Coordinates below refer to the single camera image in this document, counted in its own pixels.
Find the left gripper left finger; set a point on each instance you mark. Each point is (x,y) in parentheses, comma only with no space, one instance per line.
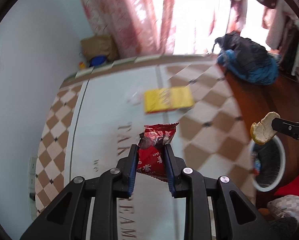
(127,177)

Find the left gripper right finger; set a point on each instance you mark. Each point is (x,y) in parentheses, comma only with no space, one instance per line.
(174,167)

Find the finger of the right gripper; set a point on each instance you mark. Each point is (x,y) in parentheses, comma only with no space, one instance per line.
(286,127)

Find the red snack wrapper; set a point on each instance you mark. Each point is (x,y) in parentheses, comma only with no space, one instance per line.
(151,146)

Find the yellow snack box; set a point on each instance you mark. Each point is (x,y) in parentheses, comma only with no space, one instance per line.
(167,99)

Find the white round trash bin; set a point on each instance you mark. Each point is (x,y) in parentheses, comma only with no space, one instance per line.
(268,164)

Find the red blanket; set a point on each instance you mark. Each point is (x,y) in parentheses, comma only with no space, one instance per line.
(290,189)

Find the checkered brown bed blanket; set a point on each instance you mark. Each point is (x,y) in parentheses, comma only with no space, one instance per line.
(90,126)

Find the clear plastic wrapper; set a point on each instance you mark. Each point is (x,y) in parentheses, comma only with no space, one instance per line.
(135,96)

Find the checkered pastel pillow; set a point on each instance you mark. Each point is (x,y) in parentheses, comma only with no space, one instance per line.
(287,206)

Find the blue and black clothes pile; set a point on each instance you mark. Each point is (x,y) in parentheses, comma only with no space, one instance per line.
(246,59)

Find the hanging clothes on rack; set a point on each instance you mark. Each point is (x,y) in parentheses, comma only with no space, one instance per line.
(281,18)

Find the brown paper bag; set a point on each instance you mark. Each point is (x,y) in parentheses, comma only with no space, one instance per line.
(99,45)

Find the pink floral curtain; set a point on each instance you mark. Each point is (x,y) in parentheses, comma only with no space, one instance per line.
(138,27)

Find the white wall socket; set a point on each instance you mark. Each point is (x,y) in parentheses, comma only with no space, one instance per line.
(31,187)

